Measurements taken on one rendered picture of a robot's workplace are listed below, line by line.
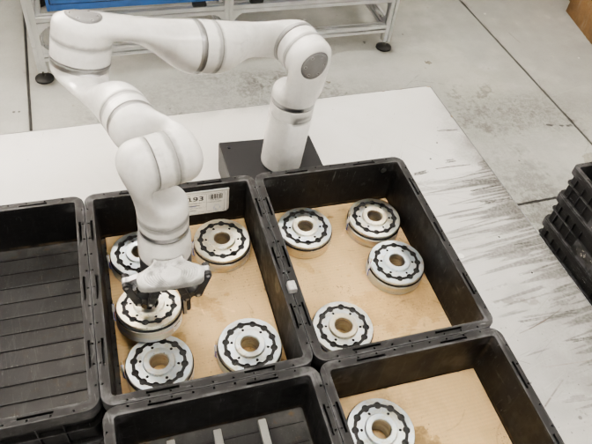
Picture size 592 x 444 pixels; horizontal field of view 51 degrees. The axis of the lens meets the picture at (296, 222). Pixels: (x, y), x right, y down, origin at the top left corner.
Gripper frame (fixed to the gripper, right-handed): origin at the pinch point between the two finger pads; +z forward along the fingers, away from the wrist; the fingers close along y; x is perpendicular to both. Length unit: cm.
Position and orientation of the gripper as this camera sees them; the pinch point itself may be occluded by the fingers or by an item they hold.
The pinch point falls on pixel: (168, 306)
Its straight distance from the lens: 102.3
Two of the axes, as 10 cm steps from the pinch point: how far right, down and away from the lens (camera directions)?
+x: 2.7, 7.2, -6.3
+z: -1.1, 6.8, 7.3
